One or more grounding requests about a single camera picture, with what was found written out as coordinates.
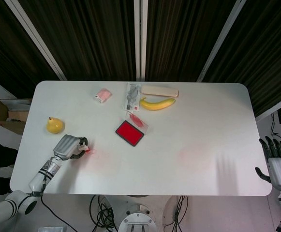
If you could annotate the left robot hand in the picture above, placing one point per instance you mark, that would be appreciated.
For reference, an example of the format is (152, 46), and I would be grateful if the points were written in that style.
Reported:
(66, 147)

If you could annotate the small red white eraser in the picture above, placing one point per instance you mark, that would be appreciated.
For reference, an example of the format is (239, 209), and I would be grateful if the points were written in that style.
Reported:
(84, 146)

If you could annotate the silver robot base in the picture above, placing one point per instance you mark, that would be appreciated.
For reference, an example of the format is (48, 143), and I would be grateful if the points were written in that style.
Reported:
(137, 221)

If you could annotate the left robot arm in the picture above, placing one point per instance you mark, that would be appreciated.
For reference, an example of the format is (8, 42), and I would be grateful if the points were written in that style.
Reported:
(37, 181)

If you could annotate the yellow pear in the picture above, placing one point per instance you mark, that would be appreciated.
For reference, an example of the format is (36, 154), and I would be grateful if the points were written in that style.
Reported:
(55, 126)

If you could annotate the pink tissue packet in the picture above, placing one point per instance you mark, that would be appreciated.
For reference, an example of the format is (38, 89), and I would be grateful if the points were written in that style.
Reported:
(102, 95)

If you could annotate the red ink pad black case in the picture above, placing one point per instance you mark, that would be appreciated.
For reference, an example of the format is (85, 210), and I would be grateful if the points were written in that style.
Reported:
(129, 131)

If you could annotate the brown cardboard box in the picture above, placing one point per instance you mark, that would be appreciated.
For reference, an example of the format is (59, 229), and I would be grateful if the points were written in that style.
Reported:
(1, 113)

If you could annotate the clear ink pad lid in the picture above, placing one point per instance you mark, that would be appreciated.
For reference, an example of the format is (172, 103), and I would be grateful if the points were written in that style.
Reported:
(138, 120)

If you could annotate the grey metal block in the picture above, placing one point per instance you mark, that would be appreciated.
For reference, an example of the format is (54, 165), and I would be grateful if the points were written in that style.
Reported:
(51, 229)

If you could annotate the clear plastic package grey item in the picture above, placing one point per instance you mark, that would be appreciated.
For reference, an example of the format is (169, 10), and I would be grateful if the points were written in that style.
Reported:
(132, 95)

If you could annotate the yellow banana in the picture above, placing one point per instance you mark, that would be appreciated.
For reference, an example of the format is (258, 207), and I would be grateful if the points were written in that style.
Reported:
(157, 104)

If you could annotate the beige oblong case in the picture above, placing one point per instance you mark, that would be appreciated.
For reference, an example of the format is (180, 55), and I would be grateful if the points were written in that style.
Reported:
(159, 91)

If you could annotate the dark pleated curtain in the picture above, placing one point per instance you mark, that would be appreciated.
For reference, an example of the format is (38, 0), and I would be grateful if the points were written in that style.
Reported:
(183, 36)
(7, 53)
(87, 36)
(263, 55)

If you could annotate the white frame post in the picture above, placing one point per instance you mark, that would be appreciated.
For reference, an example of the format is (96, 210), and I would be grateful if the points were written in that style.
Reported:
(36, 39)
(140, 38)
(221, 41)

